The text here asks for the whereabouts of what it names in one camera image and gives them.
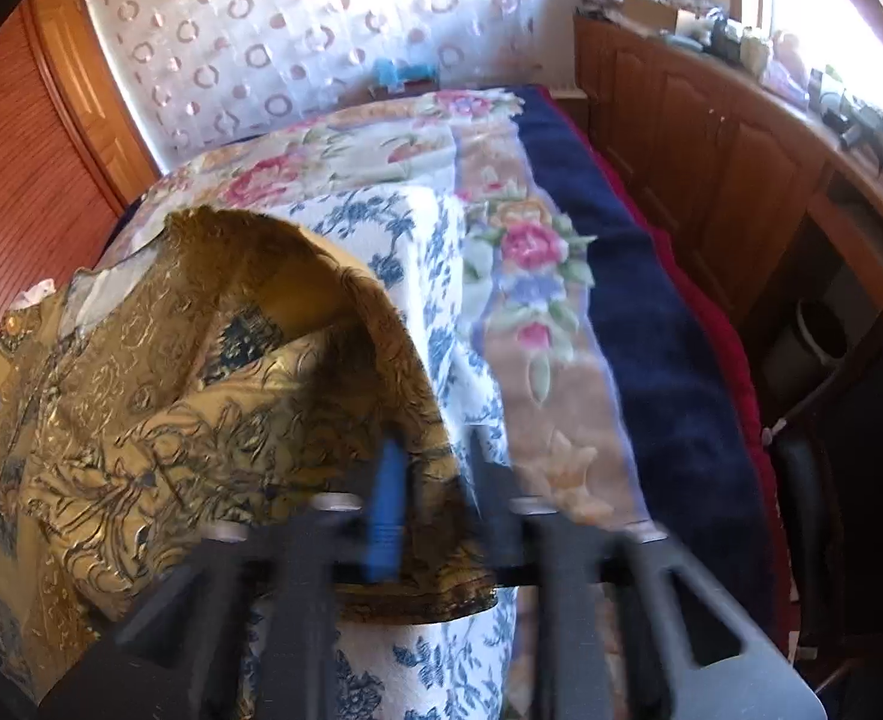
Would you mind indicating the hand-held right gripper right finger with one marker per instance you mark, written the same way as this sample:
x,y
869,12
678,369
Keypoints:
x,y
490,495

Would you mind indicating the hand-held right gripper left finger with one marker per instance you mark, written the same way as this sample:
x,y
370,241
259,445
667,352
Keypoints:
x,y
383,510

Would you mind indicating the gold patterned garment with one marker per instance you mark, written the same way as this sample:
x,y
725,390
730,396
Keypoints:
x,y
186,405

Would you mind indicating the blue white floral bedspread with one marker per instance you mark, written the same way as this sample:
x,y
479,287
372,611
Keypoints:
x,y
426,300

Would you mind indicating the navy blue blanket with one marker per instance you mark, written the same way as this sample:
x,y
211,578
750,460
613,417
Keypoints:
x,y
636,330

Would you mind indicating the pink flower printed blanket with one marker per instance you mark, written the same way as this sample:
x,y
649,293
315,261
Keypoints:
x,y
531,255

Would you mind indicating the wooden slatted wardrobe door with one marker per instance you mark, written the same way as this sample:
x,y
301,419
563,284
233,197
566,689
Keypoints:
x,y
28,165

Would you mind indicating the grey waste bin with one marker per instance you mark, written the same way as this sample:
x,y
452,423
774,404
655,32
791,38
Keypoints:
x,y
805,341

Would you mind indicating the black chair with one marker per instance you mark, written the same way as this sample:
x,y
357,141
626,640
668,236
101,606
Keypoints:
x,y
854,510

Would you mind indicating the long wooden cabinet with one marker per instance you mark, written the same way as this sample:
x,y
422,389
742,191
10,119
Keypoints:
x,y
711,135

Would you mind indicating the blue plastic item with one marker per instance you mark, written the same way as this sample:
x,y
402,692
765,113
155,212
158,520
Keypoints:
x,y
404,75

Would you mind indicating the white circle print curtain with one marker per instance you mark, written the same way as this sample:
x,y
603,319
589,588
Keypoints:
x,y
298,30

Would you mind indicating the cardboard box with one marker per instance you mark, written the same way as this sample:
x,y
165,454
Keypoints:
x,y
647,11

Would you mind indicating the row of small cabinet-top clutter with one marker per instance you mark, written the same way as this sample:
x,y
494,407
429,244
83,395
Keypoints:
x,y
854,120

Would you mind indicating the bright window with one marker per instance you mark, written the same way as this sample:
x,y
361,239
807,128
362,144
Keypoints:
x,y
846,22

